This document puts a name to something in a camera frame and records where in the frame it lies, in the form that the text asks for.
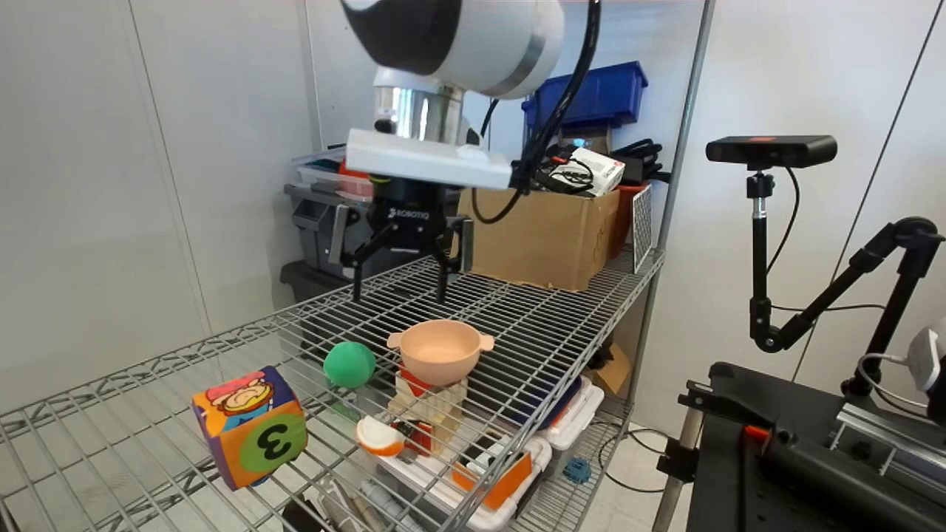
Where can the white plastic bin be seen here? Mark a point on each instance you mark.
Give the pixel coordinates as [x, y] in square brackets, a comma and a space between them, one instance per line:
[576, 413]

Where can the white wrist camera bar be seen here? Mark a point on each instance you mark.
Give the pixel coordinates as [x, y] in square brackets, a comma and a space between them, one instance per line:
[424, 158]

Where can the brown cardboard box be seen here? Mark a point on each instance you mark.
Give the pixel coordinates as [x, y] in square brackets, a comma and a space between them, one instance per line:
[563, 239]

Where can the green plush ball toy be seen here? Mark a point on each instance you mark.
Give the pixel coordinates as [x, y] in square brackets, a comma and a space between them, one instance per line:
[350, 363]

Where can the red white carton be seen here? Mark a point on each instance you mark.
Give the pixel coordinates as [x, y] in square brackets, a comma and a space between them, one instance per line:
[416, 387]

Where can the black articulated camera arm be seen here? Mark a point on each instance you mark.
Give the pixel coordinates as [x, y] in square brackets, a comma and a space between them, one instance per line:
[758, 254]

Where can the brown cardboard sheet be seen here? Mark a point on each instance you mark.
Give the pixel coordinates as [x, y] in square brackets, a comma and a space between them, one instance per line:
[609, 374]

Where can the small white orange bowl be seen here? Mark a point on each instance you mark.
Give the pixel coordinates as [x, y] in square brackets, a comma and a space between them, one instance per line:
[379, 436]

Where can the white container orange label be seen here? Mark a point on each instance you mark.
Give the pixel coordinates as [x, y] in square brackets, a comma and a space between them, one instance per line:
[502, 489]

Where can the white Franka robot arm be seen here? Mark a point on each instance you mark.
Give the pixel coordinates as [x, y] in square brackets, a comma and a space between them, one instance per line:
[490, 40]

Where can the black perforated table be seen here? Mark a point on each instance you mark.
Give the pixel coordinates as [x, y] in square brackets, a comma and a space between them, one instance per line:
[786, 492]

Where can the black stereo camera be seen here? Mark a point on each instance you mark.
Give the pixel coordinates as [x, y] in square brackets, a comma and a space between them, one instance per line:
[770, 149]

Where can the small blue round object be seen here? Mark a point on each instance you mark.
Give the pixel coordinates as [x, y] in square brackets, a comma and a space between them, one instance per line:
[576, 471]

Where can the small white box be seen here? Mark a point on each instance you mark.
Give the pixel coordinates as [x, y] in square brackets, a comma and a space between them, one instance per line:
[591, 168]

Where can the colourful soft number cube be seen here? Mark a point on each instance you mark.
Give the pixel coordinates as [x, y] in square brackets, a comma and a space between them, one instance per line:
[246, 430]

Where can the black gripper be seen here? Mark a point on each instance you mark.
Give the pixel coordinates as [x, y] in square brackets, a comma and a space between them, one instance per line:
[416, 210]

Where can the blue plastic bin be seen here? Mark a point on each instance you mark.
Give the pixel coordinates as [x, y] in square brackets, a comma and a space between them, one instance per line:
[609, 99]

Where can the grey storage tote clear lid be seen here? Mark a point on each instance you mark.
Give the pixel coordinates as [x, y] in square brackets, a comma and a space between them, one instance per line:
[326, 210]

